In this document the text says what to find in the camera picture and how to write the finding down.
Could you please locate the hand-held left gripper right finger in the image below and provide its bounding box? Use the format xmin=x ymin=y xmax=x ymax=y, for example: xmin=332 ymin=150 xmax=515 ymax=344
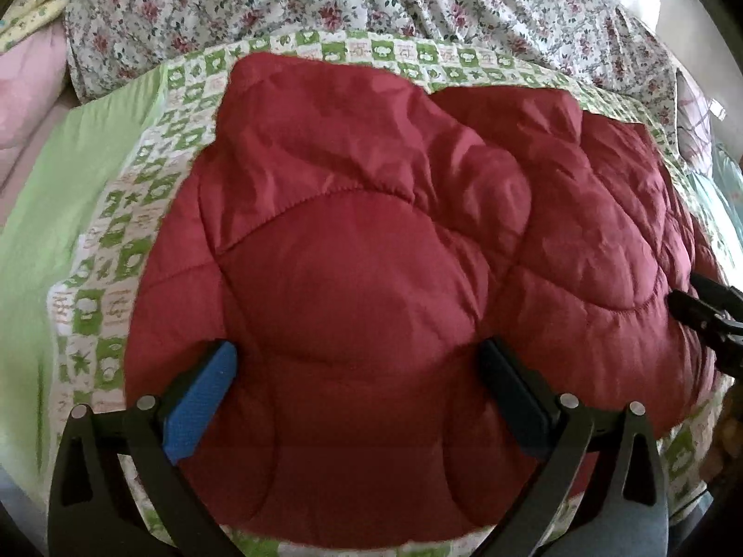
xmin=479 ymin=337 xmax=672 ymax=557

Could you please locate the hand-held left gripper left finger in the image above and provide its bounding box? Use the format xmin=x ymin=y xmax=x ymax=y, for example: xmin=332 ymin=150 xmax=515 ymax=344
xmin=47 ymin=339 xmax=245 ymax=557

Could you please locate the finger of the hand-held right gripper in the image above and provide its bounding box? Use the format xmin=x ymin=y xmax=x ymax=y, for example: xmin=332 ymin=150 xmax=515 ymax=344
xmin=667 ymin=290 xmax=733 ymax=342
xmin=690 ymin=274 xmax=743 ymax=319

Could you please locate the red quilted jacket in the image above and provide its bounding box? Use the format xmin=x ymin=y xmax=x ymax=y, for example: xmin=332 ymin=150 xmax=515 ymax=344
xmin=124 ymin=51 xmax=723 ymax=549

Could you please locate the teal cloth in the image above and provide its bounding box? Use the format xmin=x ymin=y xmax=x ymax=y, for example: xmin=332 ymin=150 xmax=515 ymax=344
xmin=688 ymin=148 xmax=743 ymax=256

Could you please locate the green checkered blanket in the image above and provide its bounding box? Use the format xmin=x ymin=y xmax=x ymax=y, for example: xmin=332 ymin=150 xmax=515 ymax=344
xmin=46 ymin=29 xmax=721 ymax=557

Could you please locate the pink striped cloth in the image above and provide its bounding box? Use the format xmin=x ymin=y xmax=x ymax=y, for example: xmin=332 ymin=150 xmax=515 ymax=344
xmin=676 ymin=66 xmax=716 ymax=160

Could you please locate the light green bed sheet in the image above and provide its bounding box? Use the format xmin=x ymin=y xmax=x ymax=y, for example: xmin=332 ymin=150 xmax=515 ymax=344
xmin=0 ymin=64 xmax=170 ymax=477

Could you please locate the pink pillow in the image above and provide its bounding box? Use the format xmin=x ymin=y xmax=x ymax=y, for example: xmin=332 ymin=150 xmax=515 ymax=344
xmin=0 ymin=26 xmax=72 ymax=198

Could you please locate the yellow printed cloth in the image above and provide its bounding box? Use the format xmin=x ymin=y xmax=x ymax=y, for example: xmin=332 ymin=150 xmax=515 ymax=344
xmin=0 ymin=0 xmax=94 ymax=52

